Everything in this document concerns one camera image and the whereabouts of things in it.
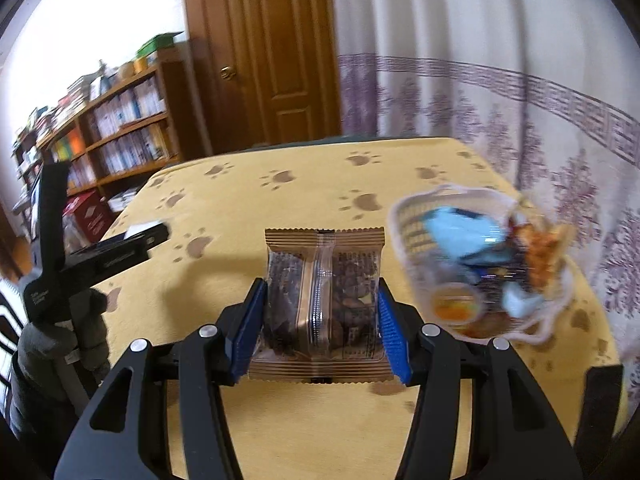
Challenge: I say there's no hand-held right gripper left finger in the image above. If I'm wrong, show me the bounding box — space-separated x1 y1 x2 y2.
54 277 269 480

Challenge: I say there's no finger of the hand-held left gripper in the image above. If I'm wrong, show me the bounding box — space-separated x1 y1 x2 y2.
66 223 170 286
37 161 71 281

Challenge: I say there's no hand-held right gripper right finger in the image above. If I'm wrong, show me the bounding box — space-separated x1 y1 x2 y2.
376 277 583 480

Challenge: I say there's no brown clear nut packet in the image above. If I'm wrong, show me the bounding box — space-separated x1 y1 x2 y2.
248 226 401 385

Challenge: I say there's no white plastic basket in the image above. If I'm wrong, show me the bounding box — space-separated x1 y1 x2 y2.
389 185 576 346

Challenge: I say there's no blue snack packet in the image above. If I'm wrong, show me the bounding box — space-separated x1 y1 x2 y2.
422 206 511 266

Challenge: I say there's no light blue small packet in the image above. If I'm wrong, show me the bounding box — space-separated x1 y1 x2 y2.
502 280 546 318

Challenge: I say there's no brown orange snack packet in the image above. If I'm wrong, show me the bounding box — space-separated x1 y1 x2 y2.
505 212 576 291

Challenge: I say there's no person's left hand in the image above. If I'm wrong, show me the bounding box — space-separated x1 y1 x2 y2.
14 289 109 372

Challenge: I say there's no dark wooden chair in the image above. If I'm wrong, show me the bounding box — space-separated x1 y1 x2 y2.
0 280 26 356

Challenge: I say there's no red cardboard box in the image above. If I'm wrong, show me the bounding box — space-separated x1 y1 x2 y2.
62 191 118 256

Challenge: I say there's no wooden bookshelf with books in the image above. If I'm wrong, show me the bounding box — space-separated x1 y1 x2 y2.
15 80 173 196

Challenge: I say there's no stack of books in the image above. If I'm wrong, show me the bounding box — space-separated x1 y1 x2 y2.
65 77 94 107

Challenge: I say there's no yellow paw-print tablecloth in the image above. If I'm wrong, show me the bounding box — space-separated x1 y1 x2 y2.
90 137 628 480

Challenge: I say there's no green box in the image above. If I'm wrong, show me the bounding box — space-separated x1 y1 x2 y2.
136 32 184 59

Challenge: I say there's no wooden door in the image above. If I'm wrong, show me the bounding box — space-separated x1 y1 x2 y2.
182 0 343 153

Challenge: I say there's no white purple-pattern curtain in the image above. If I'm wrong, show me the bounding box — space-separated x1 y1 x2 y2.
332 0 640 356

